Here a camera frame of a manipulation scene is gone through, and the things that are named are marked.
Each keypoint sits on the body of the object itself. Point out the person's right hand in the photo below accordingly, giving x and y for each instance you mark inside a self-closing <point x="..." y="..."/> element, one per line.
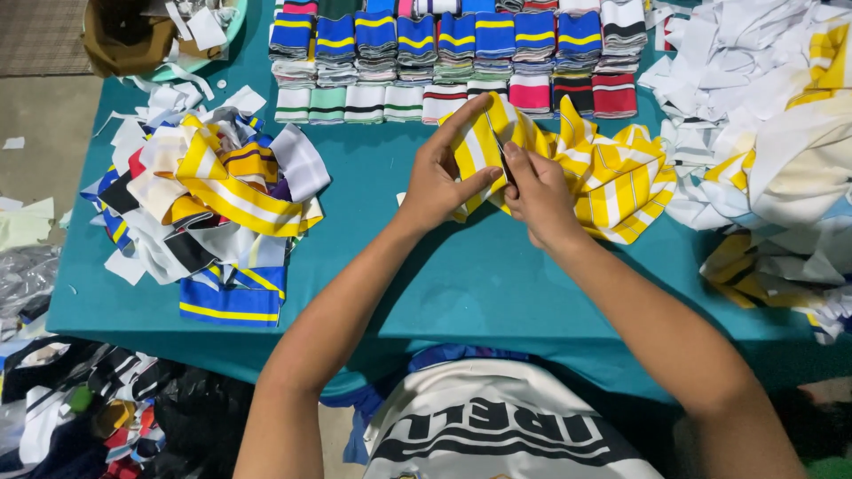
<point x="549" y="199"/>

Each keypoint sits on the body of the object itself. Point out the person's left hand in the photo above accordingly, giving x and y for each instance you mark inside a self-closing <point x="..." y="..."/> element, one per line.
<point x="429" y="189"/>

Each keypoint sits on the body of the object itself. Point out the small dark cutting tool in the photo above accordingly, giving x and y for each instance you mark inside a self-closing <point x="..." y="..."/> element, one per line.
<point x="506" y="166"/>

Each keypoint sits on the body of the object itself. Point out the yellow white striped fabric piece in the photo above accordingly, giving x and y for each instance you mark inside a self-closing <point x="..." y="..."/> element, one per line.
<point x="612" y="179"/>

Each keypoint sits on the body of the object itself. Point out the teal tablecloth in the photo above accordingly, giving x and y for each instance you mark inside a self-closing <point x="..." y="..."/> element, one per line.
<point x="479" y="293"/>

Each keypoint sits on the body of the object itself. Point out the stacks of folded striped collars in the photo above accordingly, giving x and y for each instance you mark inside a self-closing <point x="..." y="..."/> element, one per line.
<point x="459" y="46"/>

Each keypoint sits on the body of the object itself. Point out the pile of mixed fabric scraps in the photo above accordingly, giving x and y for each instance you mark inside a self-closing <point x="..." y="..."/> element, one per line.
<point x="213" y="193"/>

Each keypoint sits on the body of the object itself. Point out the blue yellow striped collar piece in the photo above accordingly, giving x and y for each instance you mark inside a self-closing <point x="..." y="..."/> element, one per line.
<point x="229" y="303"/>

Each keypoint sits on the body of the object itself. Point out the heap of white yellow fabric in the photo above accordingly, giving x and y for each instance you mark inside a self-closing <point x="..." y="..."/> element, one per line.
<point x="772" y="133"/>

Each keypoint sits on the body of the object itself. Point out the white black jersey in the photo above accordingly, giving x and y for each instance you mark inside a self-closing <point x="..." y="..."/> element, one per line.
<point x="492" y="426"/>

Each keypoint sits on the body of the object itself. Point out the scattered white fabric strips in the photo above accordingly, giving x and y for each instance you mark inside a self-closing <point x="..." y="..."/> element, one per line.
<point x="173" y="100"/>

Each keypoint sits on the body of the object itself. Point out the teal basin with brown cloth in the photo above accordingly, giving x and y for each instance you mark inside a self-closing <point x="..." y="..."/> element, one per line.
<point x="133" y="33"/>

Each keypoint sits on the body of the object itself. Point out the heap of clothes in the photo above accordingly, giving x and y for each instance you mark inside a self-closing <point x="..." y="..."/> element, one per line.
<point x="100" y="412"/>

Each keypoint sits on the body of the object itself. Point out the pale paper scraps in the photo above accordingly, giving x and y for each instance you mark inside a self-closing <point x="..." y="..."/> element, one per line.
<point x="23" y="223"/>

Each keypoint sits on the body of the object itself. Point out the grey plastic bag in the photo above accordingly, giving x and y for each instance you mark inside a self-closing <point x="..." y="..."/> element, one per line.
<point x="26" y="279"/>

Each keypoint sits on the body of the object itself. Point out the woven floor mat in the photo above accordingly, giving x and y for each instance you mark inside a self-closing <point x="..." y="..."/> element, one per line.
<point x="40" y="33"/>

